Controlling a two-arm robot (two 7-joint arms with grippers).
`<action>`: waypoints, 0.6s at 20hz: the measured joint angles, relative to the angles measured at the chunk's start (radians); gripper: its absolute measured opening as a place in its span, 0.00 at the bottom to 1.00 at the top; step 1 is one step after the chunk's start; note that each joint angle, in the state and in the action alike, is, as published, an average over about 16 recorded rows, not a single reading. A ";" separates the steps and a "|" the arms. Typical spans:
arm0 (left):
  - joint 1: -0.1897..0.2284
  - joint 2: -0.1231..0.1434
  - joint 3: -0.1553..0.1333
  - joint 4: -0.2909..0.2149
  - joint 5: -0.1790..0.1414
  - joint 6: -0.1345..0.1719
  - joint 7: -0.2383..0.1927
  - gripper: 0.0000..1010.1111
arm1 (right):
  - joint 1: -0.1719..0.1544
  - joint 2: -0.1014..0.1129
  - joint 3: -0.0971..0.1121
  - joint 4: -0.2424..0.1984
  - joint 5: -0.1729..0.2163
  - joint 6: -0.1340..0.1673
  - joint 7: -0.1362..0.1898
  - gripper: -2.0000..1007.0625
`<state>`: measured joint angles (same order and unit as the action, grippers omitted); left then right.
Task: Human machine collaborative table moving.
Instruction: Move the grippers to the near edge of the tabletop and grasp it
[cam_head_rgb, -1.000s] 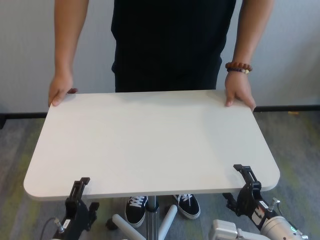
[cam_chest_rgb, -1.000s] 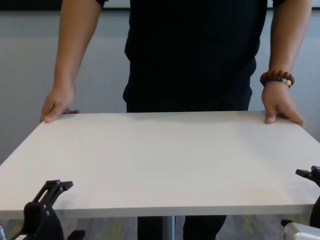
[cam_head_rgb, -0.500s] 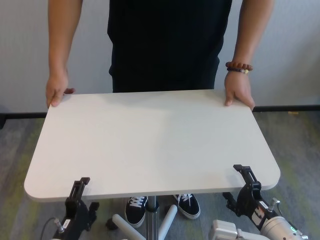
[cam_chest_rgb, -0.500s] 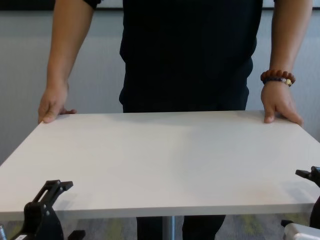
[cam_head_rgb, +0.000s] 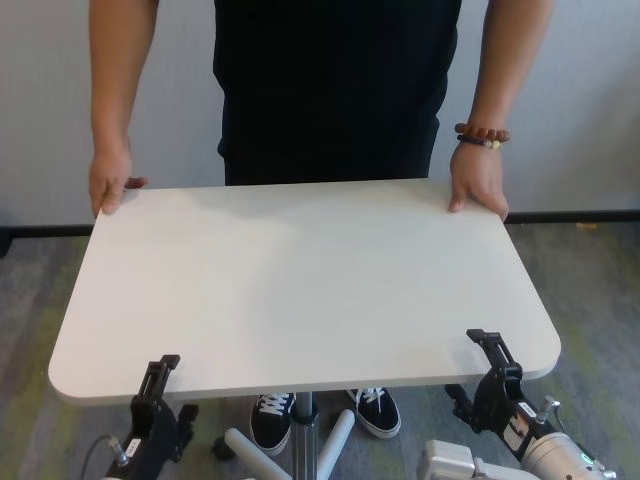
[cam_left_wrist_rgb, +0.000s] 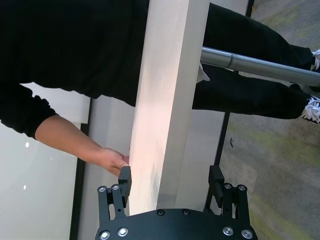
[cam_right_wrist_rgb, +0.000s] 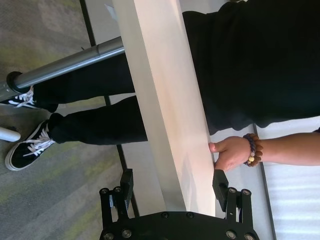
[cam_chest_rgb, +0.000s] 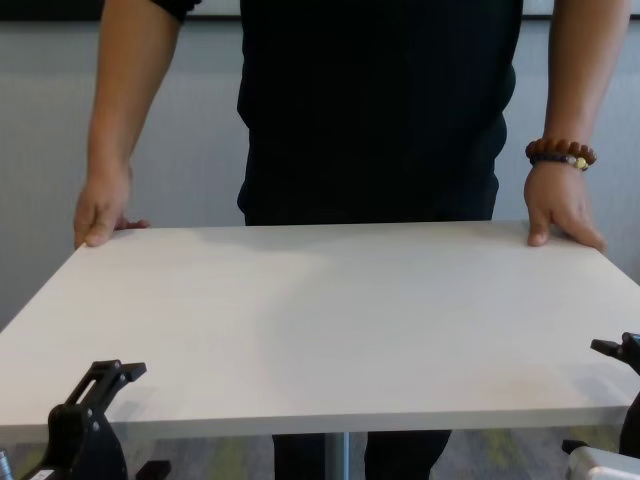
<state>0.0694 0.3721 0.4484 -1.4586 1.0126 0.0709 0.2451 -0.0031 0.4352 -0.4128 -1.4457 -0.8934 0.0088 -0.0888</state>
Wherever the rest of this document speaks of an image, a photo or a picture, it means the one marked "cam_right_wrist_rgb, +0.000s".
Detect dark blue bead bracelet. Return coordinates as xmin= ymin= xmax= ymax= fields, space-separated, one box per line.
xmin=242 ymin=133 xmax=257 ymax=166

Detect black wall baseboard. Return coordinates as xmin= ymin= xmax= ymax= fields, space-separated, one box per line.
xmin=79 ymin=0 xmax=140 ymax=217

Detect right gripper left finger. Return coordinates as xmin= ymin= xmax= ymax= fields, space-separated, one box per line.
xmin=99 ymin=168 xmax=135 ymax=226

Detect person black sneaker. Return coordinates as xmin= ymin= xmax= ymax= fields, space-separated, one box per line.
xmin=4 ymin=119 xmax=56 ymax=172
xmin=0 ymin=86 xmax=41 ymax=110

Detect brown wooden bead bracelet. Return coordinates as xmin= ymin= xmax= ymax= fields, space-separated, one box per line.
xmin=249 ymin=133 xmax=264 ymax=168

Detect person left black sneaker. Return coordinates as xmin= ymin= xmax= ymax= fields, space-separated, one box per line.
xmin=4 ymin=119 xmax=56 ymax=172

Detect person left forearm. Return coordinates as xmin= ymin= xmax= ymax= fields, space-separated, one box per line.
xmin=257 ymin=127 xmax=320 ymax=167

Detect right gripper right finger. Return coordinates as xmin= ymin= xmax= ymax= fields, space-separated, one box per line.
xmin=211 ymin=169 xmax=253 ymax=224

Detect white rolling pedestal table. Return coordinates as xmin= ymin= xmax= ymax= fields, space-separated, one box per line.
xmin=0 ymin=0 xmax=218 ymax=218

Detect black trousers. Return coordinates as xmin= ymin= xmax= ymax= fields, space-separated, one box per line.
xmin=32 ymin=53 xmax=148 ymax=146

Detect person right black sneaker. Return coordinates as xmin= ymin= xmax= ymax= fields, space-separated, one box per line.
xmin=0 ymin=86 xmax=41 ymax=110

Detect person in black clothes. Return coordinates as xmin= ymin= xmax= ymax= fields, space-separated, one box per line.
xmin=182 ymin=0 xmax=320 ymax=136

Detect person left hand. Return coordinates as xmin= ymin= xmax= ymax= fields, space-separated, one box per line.
xmin=208 ymin=135 xmax=251 ymax=173

